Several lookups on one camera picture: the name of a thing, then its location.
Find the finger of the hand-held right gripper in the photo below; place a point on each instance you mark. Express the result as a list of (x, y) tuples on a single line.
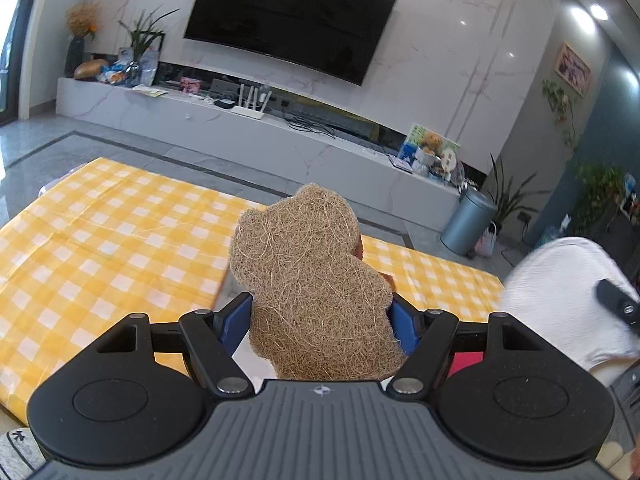
[(612, 296)]

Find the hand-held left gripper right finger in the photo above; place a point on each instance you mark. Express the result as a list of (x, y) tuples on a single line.
[(407, 327)]

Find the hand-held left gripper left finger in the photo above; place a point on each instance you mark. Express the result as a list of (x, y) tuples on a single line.
[(235, 322)]

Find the brown bear-shaped loofah pad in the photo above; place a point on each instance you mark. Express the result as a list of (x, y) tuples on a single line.
[(310, 280)]

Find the red box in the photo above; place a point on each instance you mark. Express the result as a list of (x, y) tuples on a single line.
[(465, 362)]

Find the large leafy potted plant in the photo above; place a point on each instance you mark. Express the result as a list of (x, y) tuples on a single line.
[(597, 185)]

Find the small woven basket bag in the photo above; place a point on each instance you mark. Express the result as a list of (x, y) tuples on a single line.
[(486, 244)]

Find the grey-blue trash can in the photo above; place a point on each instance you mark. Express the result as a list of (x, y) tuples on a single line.
[(467, 225)]

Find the potted snake plant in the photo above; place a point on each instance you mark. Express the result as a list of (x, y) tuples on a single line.
[(505, 205)]

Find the yellow checked tablecloth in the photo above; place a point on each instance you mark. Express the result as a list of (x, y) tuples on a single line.
[(100, 240)]

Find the flat book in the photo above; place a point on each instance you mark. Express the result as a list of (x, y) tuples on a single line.
[(401, 162)]

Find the white round ornament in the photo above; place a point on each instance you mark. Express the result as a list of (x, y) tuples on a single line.
[(448, 157)]

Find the white marble television cabinet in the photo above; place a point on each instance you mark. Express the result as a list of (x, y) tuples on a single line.
[(300, 155)]

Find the teddy bear bouquet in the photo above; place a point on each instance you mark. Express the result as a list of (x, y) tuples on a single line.
[(430, 140)]

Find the hanging vine plant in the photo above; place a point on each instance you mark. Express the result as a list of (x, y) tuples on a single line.
[(557, 97)]

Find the white router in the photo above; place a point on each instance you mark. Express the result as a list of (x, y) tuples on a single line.
[(250, 113)]

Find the small black box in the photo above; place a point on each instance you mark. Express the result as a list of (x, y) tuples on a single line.
[(224, 103)]

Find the small pink box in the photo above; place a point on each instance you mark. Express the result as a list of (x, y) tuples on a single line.
[(190, 85)]

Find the loose papers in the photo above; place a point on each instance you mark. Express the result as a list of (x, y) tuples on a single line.
[(150, 91)]

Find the grey garment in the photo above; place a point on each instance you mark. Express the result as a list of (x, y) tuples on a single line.
[(20, 455)]

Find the blue snack bags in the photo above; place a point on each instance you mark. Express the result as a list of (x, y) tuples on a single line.
[(112, 74)]

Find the brown oval ornament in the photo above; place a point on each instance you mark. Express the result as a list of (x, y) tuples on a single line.
[(90, 69)]

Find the green plant in glass vase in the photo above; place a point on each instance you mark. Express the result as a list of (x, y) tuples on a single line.
[(145, 35)]

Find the dark vase with dried flowers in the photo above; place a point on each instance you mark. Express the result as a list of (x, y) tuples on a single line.
[(75, 60)]

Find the sliding glass door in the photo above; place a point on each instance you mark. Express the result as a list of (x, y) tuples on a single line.
[(12, 35)]

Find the framed wall picture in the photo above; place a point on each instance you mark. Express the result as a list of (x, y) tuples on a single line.
[(572, 69)]

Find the black wall television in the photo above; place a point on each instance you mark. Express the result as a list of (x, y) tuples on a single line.
[(290, 15)]

